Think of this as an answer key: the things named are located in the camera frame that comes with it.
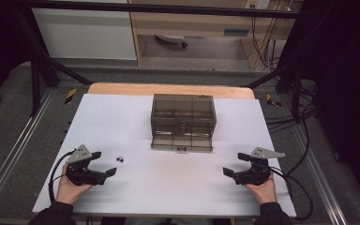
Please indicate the light wooden desk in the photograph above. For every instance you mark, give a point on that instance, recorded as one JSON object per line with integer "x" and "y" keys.
{"x": 200, "y": 23}

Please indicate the black metal frame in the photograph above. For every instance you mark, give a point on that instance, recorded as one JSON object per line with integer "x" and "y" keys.
{"x": 156, "y": 7}

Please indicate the white power strip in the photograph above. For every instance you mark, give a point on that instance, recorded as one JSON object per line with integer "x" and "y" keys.
{"x": 258, "y": 3}

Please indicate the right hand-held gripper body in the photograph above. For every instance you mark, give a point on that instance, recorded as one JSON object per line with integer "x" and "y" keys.
{"x": 256, "y": 175}

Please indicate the smoky transparent drawer box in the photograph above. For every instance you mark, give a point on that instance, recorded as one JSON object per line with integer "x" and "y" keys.
{"x": 182, "y": 122}

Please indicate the person's right hand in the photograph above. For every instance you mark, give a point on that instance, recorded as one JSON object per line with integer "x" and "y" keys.
{"x": 265, "y": 192}

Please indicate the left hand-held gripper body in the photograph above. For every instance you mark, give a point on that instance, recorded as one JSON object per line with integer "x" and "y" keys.
{"x": 81, "y": 175}

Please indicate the person's left hand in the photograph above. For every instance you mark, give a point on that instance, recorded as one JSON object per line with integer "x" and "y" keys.
{"x": 68, "y": 192}

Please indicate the aluminium floor rail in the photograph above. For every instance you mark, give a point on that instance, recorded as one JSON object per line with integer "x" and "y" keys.
{"x": 15, "y": 150}
{"x": 322, "y": 178}

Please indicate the white table board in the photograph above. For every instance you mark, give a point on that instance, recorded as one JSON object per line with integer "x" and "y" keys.
{"x": 168, "y": 181}

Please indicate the white cabinet panel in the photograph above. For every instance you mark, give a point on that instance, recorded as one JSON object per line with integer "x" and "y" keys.
{"x": 84, "y": 34}

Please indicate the office chair base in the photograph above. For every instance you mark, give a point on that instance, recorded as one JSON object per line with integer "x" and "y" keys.
{"x": 172, "y": 40}

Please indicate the wooden table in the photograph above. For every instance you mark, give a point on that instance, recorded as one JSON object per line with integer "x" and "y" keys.
{"x": 168, "y": 89}

